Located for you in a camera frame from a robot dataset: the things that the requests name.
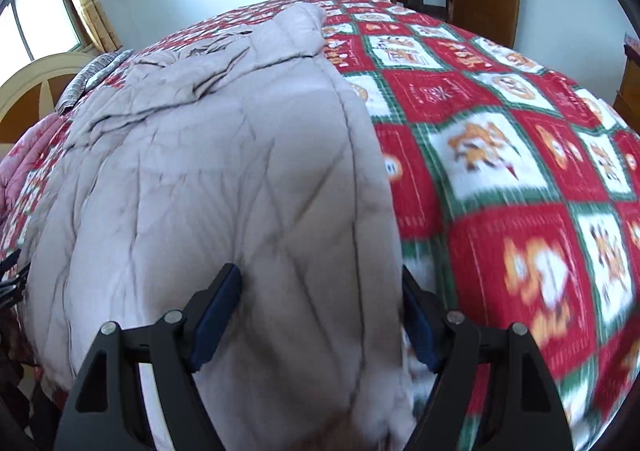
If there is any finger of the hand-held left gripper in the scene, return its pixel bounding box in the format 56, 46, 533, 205
0, 248, 31, 306

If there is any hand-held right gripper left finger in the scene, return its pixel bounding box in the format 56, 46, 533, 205
52, 263, 244, 451

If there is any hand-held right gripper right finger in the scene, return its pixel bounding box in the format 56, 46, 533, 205
400, 265, 574, 451

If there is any folded pink blanket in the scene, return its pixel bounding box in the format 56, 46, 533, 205
0, 123, 56, 212

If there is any red checked printed bed quilt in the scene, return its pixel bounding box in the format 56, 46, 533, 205
0, 0, 640, 451

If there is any cream and wood headboard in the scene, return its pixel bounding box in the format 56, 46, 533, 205
0, 52, 96, 144

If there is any striped grey pillow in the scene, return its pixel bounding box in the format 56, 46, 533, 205
55, 49, 135, 112

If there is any sliding glass window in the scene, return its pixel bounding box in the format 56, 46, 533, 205
0, 0, 86, 62

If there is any wooden cabinet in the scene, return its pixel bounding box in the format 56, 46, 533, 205
612, 33, 640, 132

